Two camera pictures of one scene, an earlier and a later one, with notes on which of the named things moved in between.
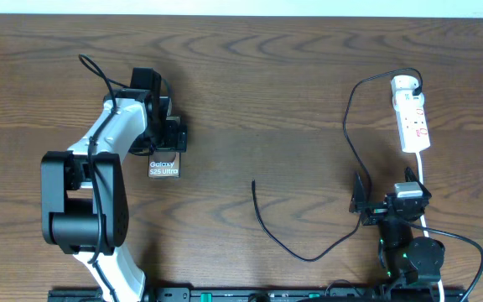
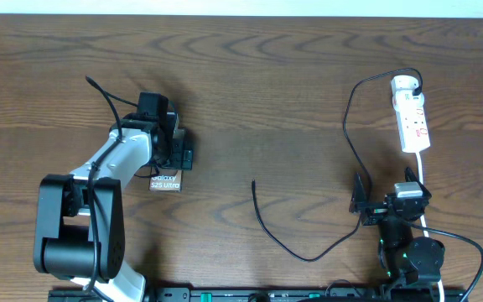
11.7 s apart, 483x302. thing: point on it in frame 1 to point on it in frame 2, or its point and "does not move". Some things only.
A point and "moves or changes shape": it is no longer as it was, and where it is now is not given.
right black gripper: x=375 y=212 does not move
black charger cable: x=353 y=89 does not move
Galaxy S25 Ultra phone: x=166 y=164 moves or changes shape
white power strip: x=411 y=113 does not move
